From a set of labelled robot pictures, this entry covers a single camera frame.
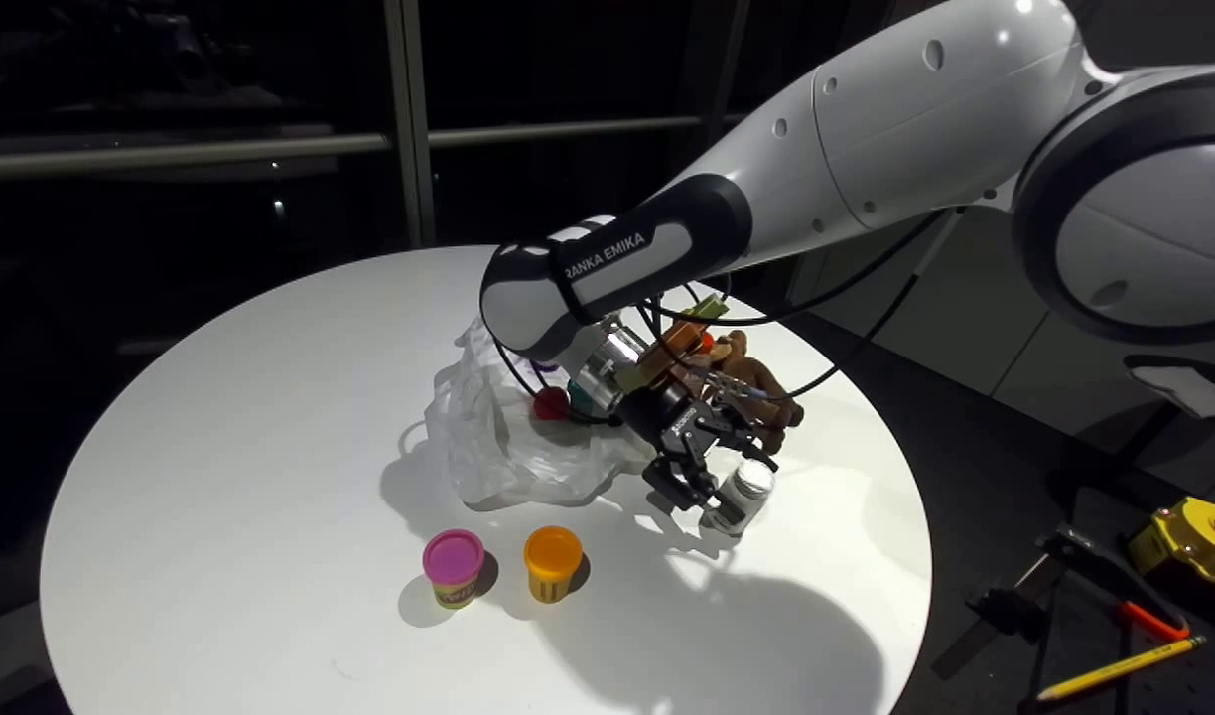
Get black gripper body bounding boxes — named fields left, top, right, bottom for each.
left=617, top=366, right=734, bottom=469

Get orange lid dough tub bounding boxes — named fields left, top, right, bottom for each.
left=519, top=520, right=592, bottom=607

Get white plastic bag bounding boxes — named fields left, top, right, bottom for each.
left=420, top=314, right=657, bottom=518

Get magenta lid dough tub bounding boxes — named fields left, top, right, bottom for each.
left=417, top=526, right=506, bottom=611

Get yellow pencil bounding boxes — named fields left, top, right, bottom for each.
left=1034, top=631, right=1209, bottom=708

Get yellow emergency stop box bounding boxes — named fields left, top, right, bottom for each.
left=1127, top=488, right=1215, bottom=598

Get vertical window post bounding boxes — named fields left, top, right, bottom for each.
left=378, top=0, right=441, bottom=252

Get orange handled black tool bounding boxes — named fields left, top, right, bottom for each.
left=1042, top=526, right=1196, bottom=652

